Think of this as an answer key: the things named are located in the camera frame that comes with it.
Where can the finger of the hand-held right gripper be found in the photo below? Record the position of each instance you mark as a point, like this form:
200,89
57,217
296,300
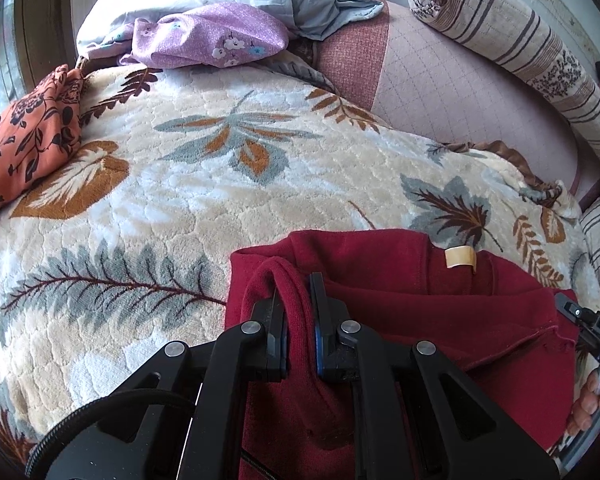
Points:
572,310

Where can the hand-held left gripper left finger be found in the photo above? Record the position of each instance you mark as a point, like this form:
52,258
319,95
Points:
270,345

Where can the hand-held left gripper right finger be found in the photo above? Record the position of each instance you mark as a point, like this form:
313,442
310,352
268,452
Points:
325,350

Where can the red knit garment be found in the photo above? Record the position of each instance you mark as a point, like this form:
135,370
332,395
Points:
480,320

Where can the person's right hand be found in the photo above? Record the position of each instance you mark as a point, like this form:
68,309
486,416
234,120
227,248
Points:
587,400

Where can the leaf print fleece blanket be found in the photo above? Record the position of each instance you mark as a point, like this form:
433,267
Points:
180,175

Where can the pink quilted bedsheet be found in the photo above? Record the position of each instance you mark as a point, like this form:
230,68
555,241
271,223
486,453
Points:
440,90

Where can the striped floral bolster pillow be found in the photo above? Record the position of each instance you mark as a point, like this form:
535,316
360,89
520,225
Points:
510,25

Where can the purple floral cloth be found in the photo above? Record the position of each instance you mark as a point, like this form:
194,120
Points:
200,35

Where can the orange floral cloth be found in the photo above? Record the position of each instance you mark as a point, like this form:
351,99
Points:
25,140

